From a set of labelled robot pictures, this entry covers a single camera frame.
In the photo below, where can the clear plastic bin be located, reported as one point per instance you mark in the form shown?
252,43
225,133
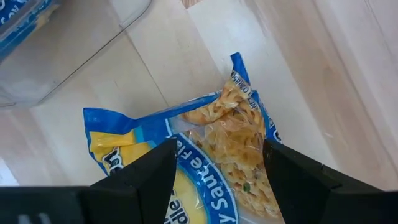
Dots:
62,46

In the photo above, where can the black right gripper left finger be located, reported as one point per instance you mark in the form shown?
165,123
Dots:
140,193

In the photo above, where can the blue Maruchan noodle packet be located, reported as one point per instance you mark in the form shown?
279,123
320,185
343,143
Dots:
224,140
18,18

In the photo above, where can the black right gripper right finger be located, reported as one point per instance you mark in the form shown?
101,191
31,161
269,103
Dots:
298,186

